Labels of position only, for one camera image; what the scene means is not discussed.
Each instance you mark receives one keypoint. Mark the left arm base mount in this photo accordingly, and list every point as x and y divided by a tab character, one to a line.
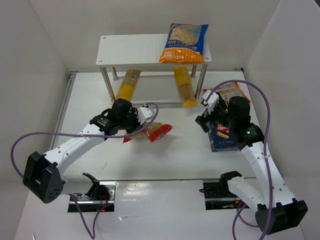
91	194

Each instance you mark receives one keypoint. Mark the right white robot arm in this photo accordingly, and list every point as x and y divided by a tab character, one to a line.
276	208

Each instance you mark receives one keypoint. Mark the red fusilli pasta bag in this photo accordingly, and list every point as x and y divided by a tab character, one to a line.
153	132

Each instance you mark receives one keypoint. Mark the blue orange pasta bag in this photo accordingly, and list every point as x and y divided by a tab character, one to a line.
184	44

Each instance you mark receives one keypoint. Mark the blue Barilla pasta box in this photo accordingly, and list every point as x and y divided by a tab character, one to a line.
220	139

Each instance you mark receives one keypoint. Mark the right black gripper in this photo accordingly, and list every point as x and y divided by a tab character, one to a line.
203	121

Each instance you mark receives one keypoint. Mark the yellow spaghetti pack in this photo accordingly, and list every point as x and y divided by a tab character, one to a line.
184	86
128	84

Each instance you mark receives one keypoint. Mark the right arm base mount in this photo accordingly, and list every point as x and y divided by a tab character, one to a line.
216	198

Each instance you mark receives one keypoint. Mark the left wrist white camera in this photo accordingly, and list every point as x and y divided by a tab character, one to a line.
145	114

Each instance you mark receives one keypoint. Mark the wrist white camera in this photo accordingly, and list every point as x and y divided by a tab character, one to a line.
210	100
145	114

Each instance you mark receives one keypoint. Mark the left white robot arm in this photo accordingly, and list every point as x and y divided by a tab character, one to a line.
43	172

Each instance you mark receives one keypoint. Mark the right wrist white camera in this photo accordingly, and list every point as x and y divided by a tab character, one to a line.
210	100

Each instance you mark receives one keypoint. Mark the left yellow spaghetti pack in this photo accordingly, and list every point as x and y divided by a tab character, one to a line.
128	84

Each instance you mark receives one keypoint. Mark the red macaroni bag right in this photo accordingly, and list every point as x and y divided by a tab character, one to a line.
230	90

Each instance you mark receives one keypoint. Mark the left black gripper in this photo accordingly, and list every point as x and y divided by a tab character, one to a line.
135	124

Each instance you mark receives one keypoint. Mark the right yellow spaghetti pack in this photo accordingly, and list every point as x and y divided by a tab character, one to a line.
184	86

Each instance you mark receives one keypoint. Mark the white two-tier shelf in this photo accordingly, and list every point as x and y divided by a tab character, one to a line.
156	83

